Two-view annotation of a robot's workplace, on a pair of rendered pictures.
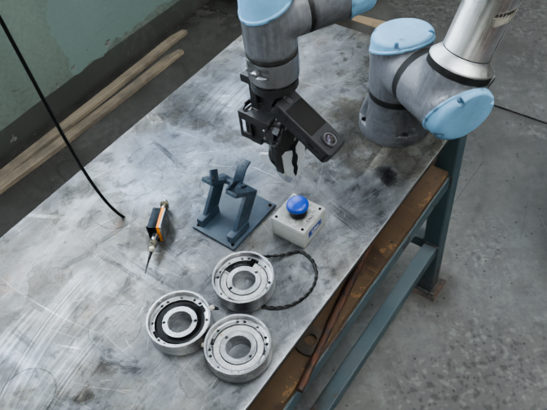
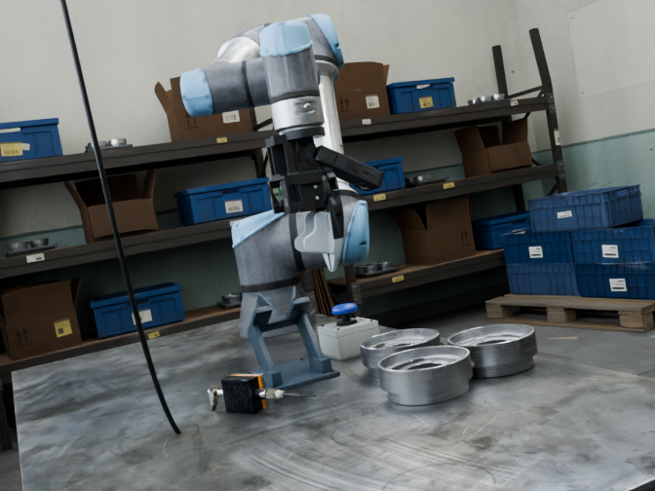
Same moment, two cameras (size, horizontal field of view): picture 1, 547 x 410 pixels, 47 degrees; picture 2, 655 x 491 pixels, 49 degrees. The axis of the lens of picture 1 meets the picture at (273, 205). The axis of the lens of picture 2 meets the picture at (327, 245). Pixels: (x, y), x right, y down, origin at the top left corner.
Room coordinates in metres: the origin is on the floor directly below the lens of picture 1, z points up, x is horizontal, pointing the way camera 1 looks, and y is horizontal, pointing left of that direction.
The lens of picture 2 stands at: (0.28, 0.94, 1.04)
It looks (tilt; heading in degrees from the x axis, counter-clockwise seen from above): 4 degrees down; 295
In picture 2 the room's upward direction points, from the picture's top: 10 degrees counter-clockwise
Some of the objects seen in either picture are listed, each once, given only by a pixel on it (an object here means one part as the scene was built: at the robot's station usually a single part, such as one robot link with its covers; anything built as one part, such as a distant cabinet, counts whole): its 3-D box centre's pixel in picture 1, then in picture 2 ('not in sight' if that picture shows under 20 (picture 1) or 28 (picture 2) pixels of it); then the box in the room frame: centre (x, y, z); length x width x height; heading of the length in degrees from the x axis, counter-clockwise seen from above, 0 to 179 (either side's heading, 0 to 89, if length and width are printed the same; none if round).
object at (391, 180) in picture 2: not in sight; (359, 180); (2.13, -3.71, 1.11); 0.52 x 0.38 x 0.22; 49
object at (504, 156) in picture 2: not in sight; (493, 148); (1.36, -4.58, 1.19); 0.45 x 0.40 x 0.37; 44
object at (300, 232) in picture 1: (300, 218); (347, 336); (0.74, -0.05, 0.82); 0.08 x 0.07 x 0.05; 139
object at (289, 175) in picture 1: (274, 162); (321, 243); (0.74, -0.01, 0.97); 0.06 x 0.03 x 0.09; 48
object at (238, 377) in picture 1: (238, 349); (492, 350); (0.49, 0.08, 0.82); 0.10 x 0.10 x 0.04
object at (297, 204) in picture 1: (298, 211); (346, 320); (0.73, -0.04, 0.85); 0.04 x 0.04 x 0.05
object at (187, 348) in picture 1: (180, 324); (425, 374); (0.55, 0.17, 0.82); 0.10 x 0.10 x 0.04
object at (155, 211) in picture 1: (154, 234); (257, 395); (0.74, 0.22, 0.82); 0.17 x 0.02 x 0.04; 169
